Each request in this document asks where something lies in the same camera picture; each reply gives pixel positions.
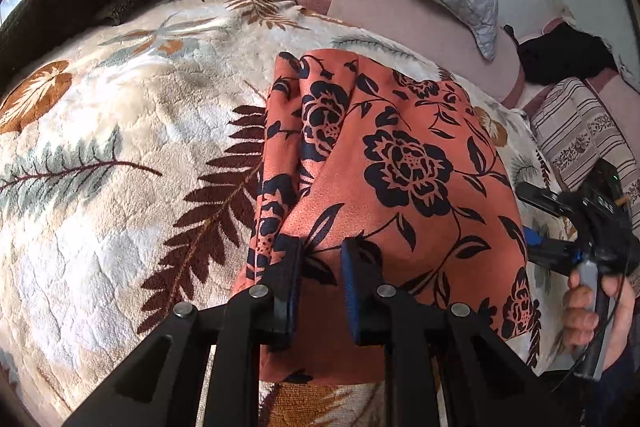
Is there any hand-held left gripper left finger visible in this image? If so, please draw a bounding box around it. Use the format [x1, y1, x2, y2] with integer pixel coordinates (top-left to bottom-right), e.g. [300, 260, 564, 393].
[65, 236, 304, 427]

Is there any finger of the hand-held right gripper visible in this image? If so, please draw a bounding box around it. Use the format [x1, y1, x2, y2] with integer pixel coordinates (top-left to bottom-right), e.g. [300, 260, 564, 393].
[516, 181, 581, 220]
[524, 227, 577, 269]

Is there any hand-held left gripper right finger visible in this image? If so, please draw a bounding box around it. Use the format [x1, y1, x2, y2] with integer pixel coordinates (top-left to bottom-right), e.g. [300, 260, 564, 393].
[341, 236, 576, 427]

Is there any orange floral cloth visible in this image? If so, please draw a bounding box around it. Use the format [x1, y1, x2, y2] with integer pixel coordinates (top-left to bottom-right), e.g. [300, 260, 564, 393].
[232, 49, 544, 384]

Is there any person's right hand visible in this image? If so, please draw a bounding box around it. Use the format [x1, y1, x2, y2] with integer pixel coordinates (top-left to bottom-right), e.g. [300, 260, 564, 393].
[561, 268, 632, 374]

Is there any striped patterned cloth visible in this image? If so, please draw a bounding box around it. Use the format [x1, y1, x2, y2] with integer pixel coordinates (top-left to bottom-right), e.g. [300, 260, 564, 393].
[529, 76, 640, 260]

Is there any black cloth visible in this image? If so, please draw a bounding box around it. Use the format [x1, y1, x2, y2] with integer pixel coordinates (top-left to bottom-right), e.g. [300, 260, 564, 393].
[504, 22, 622, 86]

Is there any leaf print fleece blanket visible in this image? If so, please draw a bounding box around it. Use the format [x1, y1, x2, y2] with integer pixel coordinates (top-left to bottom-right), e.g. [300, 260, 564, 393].
[0, 0, 573, 427]

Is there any pink mattress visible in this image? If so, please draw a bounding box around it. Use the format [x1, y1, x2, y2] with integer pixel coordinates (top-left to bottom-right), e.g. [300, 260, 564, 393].
[289, 0, 640, 124]

